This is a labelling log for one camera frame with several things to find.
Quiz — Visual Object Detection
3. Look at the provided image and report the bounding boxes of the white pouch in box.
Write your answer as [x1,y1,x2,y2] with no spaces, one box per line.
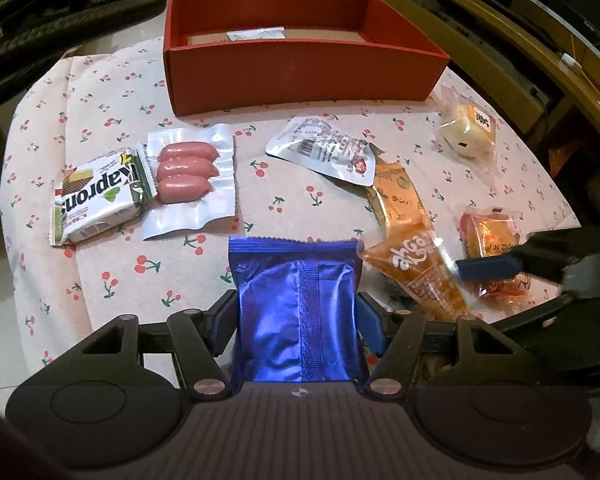
[226,26,286,41]

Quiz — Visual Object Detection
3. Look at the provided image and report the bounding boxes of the pink sausages vacuum pack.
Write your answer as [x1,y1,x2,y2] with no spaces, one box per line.
[138,124,237,240]

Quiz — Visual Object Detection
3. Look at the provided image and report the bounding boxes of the brown tofu snack packet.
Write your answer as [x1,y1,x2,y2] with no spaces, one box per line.
[358,221,469,322]

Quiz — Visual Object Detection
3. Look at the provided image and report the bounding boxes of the orange pastry in wrapper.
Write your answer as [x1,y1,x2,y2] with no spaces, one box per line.
[458,207,531,304]

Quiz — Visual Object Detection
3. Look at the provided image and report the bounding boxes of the cherry print tablecloth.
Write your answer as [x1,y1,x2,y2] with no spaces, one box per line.
[0,39,577,372]

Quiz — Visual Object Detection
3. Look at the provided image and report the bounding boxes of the white printed snack pouch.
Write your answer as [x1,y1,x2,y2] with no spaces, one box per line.
[265,116,376,188]

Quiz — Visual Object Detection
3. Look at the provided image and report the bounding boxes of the red cardboard box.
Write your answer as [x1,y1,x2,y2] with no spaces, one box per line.
[163,0,449,117]

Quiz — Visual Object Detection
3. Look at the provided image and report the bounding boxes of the gold foil snack packet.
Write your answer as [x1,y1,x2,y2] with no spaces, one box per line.
[365,144,432,231]

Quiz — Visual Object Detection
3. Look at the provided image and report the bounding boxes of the blue foil snack bag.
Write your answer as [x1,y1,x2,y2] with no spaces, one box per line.
[228,237,368,386]

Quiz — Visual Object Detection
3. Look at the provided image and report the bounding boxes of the white green wafer pack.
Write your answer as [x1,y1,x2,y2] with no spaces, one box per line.
[50,144,157,247]

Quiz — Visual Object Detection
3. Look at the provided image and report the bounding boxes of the white bun in wrapper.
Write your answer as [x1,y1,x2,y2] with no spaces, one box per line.
[437,84,498,186]

